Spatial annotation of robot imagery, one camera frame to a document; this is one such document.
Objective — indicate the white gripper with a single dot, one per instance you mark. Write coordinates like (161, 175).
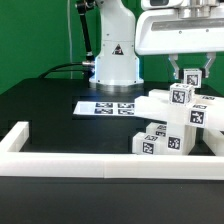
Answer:
(164, 32)

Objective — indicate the white chair back frame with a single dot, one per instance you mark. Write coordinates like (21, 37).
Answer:
(204, 112)

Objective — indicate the white chair seat part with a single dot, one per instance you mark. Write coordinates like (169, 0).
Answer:
(180, 139)

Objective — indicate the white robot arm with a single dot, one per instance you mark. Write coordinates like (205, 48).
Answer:
(117, 64)

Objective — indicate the white tag sheet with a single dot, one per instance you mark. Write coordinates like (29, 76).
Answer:
(104, 108)

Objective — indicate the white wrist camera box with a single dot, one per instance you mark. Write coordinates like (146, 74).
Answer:
(147, 5)

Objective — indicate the black jointed camera mount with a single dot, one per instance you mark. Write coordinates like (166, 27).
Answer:
(83, 6)

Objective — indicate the white U-shaped fence frame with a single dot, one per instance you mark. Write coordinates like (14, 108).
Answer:
(15, 162)

